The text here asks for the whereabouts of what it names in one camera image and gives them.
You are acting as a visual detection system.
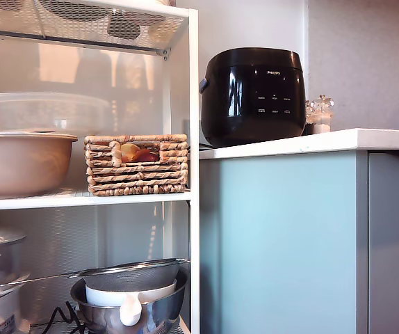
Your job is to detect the black coiled cable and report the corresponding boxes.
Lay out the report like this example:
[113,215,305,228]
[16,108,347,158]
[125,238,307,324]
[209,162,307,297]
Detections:
[28,301,89,334]

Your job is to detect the black Philips rice cooker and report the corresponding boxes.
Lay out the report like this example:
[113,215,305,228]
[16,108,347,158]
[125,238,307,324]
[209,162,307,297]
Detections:
[199,47,307,149]

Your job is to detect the glass salt grinder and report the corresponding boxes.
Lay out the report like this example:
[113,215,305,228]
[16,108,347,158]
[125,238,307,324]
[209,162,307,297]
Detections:
[313,93,335,134]

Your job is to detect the onions in basket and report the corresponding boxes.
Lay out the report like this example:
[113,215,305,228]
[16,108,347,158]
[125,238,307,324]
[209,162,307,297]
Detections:
[120,142,161,163]

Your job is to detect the metal mesh sieve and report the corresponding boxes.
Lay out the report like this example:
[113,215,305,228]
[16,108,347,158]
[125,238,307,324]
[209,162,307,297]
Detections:
[0,257,190,293]

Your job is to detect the blue-grey kitchen cabinet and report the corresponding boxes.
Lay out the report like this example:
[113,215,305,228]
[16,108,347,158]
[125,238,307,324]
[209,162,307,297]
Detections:
[198,128,399,334]

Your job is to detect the white bowl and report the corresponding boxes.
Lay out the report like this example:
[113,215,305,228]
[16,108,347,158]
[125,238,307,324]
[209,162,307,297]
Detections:
[85,278,178,308]

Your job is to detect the white metal shelf unit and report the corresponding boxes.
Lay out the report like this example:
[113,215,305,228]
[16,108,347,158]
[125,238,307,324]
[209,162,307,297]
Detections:
[0,0,200,334]

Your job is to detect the glass pepper grinder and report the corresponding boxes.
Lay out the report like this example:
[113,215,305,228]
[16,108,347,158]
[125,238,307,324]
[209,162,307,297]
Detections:
[304,100,317,136]

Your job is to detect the grey round dish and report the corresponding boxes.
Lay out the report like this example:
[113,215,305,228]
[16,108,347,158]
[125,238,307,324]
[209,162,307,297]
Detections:
[39,0,115,22]

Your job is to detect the stainless steel mixing bowl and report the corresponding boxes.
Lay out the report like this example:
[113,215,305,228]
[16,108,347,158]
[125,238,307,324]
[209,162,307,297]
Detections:
[70,266,189,334]

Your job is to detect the large beige bowl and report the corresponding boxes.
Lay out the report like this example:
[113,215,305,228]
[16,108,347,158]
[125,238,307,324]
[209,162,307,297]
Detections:
[0,129,79,200]

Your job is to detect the dark round cup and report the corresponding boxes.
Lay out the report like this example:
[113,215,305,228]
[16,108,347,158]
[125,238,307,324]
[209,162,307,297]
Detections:
[107,11,141,39]

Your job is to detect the woven wicker basket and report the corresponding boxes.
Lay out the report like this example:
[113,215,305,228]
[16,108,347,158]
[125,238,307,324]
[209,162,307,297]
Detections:
[83,134,189,197]

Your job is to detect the clear plastic microwave lid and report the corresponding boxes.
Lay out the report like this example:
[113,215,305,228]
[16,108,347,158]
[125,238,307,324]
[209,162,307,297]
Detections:
[0,92,112,135]

